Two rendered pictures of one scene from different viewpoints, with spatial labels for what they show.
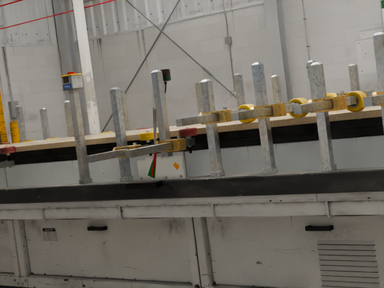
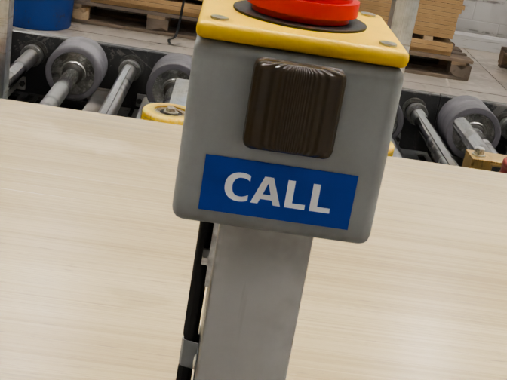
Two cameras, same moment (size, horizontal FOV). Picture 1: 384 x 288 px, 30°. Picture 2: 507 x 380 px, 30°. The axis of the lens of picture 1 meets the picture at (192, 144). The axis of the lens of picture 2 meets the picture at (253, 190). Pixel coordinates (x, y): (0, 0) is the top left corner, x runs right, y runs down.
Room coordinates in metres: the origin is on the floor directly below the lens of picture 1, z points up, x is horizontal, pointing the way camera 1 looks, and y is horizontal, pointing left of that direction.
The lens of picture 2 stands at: (3.14, 0.74, 1.28)
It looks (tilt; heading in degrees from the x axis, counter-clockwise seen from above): 20 degrees down; 320
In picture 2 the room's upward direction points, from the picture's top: 9 degrees clockwise
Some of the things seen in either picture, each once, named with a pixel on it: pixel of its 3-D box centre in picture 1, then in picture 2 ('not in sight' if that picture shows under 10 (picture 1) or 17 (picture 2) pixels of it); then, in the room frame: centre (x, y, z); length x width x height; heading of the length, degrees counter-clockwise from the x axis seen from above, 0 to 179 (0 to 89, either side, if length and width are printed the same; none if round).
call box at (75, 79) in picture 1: (72, 82); (281, 118); (3.40, 0.52, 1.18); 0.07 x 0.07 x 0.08; 54
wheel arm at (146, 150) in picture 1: (162, 147); not in sight; (3.01, 0.13, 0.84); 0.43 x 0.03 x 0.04; 144
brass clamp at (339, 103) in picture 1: (327, 104); not in sight; (2.64, -0.51, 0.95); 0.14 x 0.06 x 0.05; 54
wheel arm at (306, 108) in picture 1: (328, 103); not in sight; (2.61, -0.51, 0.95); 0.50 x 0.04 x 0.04; 144
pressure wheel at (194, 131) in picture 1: (188, 140); not in sight; (3.17, 0.01, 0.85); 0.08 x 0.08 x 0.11
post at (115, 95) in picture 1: (121, 140); not in sight; (3.24, 0.31, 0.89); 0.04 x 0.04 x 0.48; 54
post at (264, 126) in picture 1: (264, 123); not in sight; (2.80, -0.29, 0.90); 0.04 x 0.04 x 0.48; 54
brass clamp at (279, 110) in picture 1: (268, 111); not in sight; (2.79, -0.31, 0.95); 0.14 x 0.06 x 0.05; 54
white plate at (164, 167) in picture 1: (159, 168); not in sight; (3.09, 0.15, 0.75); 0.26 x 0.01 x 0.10; 54
